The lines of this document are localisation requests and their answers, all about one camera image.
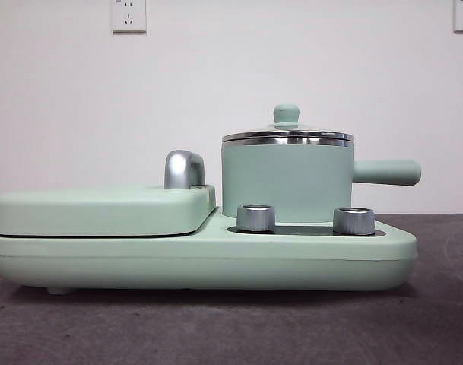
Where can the glass lid with green knob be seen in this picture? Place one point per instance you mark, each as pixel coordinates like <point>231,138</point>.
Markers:
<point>286,115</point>

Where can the silver control knob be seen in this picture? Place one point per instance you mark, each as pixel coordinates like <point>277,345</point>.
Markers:
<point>353,221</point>
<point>255,218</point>

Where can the pale green cooker base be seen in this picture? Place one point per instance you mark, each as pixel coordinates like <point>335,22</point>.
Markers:
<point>178,262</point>

